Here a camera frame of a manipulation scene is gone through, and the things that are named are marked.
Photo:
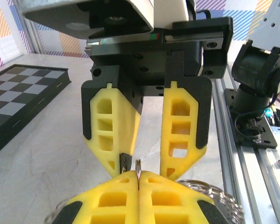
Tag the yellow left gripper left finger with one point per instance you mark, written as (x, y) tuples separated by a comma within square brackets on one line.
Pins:
[(112, 200)]

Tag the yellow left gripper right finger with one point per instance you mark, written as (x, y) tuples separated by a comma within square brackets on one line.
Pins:
[(172, 200)]

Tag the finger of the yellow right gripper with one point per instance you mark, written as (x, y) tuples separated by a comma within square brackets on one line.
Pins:
[(105, 130), (180, 130)]

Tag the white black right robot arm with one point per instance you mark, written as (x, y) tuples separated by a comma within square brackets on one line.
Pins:
[(259, 58)]

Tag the black white chessboard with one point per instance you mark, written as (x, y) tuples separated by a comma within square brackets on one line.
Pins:
[(18, 93)]

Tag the black electronics board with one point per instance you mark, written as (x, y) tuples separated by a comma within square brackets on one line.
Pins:
[(278, 121)]

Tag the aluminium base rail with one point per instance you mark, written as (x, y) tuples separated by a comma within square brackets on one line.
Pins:
[(247, 175)]

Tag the aluminium frame post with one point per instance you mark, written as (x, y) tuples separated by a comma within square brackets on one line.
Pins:
[(32, 37)]

